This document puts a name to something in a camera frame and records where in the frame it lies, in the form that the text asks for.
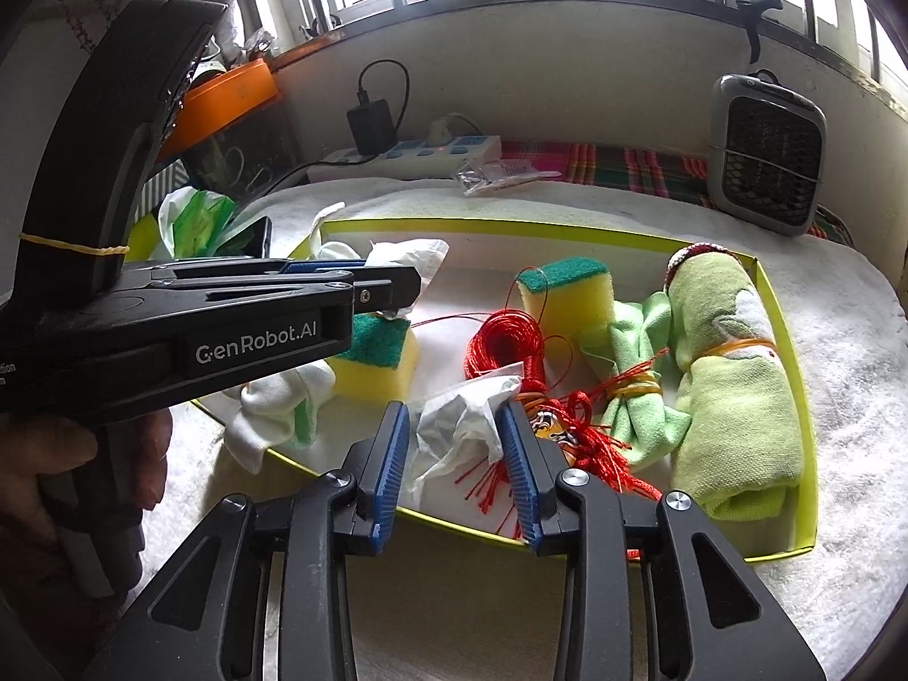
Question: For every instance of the small clear plastic packet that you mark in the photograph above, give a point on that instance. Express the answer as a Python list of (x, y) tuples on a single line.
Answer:
[(496, 176)]

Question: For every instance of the red tassel ornament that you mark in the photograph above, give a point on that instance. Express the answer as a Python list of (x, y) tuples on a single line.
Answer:
[(503, 344)]

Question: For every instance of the green cloth bundle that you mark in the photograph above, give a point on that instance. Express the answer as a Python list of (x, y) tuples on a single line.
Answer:
[(638, 425)]

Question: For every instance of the green towel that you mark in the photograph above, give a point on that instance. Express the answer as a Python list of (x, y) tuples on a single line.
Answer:
[(738, 411)]

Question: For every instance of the white terry blanket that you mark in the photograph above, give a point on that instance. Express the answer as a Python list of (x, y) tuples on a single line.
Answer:
[(851, 369)]

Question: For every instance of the person's left hand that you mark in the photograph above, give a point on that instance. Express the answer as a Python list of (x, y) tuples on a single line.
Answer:
[(42, 447)]

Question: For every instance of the white power strip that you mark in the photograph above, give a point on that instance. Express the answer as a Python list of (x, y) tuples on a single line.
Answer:
[(440, 152)]

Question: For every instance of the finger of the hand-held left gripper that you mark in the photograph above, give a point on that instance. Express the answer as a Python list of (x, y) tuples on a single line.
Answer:
[(386, 291), (319, 267)]

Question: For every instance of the white sock bundle green toes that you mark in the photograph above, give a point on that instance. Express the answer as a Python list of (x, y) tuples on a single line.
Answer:
[(269, 397)]

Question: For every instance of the orange tray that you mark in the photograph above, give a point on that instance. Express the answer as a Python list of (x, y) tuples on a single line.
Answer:
[(227, 96)]

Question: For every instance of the yellow-green shallow cardboard box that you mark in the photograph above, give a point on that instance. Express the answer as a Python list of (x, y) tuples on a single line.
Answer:
[(801, 454)]

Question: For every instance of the green and white plastic bag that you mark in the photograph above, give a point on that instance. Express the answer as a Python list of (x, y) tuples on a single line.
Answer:
[(202, 220)]

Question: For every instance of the translucent white plastic bag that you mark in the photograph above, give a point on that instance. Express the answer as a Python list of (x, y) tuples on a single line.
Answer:
[(461, 418)]

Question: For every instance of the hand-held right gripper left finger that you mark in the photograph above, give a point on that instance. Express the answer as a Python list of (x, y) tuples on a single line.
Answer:
[(390, 482)]

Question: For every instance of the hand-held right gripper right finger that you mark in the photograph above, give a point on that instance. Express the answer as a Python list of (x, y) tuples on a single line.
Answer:
[(521, 489)]

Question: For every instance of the yellow sponge with green pad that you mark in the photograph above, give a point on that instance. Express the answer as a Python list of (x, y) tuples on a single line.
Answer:
[(567, 305), (376, 369)]

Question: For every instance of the small grey desk fan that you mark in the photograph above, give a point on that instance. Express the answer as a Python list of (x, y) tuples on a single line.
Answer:
[(766, 156)]

